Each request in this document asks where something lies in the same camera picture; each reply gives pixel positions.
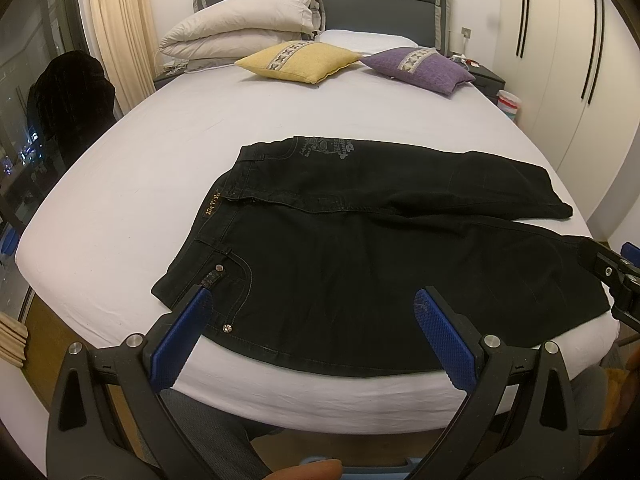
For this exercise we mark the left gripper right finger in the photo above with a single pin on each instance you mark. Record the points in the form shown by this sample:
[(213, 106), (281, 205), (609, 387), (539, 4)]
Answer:
[(517, 420)]

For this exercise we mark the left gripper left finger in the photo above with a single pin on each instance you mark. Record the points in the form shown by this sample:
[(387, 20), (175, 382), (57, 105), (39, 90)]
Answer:
[(85, 438)]

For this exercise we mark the black denim pants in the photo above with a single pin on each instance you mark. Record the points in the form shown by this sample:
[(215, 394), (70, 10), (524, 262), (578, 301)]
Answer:
[(314, 249)]

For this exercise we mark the white mattress bed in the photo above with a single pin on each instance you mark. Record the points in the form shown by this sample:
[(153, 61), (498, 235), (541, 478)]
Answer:
[(110, 228)]

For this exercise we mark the white waste bin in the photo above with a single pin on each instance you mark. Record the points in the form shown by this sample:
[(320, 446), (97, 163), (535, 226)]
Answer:
[(509, 103)]

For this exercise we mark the dark bedside table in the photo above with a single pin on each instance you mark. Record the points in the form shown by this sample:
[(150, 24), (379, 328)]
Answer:
[(485, 80)]

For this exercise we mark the white wardrobe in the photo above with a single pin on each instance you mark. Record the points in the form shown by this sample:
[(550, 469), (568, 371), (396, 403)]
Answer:
[(575, 68)]

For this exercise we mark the purple cushion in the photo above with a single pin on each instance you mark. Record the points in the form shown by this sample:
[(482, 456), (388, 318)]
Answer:
[(425, 68)]

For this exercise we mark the dark clothes on chair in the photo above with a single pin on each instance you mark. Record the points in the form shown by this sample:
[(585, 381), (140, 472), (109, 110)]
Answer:
[(71, 104)]

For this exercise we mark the white bed pillow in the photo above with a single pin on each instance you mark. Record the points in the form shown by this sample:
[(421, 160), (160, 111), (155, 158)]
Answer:
[(364, 43)]

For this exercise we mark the yellow cushion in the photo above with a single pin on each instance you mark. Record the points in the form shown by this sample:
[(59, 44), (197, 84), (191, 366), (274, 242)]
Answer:
[(302, 61)]

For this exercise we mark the folded beige duvet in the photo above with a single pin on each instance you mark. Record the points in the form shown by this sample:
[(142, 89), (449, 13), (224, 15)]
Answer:
[(232, 29)]

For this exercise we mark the beige curtain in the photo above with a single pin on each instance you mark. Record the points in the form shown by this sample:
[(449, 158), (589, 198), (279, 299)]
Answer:
[(126, 37)]

